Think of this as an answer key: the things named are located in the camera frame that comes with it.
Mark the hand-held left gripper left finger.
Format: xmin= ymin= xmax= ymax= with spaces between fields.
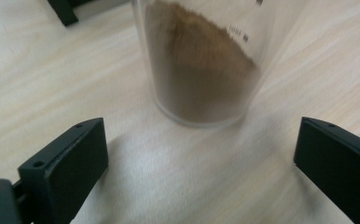
xmin=13 ymin=117 xmax=109 ymax=224

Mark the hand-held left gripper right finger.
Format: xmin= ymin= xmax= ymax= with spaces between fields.
xmin=293 ymin=117 xmax=360 ymax=224

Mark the black metal shelf rack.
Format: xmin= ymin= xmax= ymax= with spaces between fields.
xmin=47 ymin=0 xmax=132 ymax=27

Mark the glass jar with brown powder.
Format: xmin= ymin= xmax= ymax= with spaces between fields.
xmin=131 ymin=0 xmax=305 ymax=129

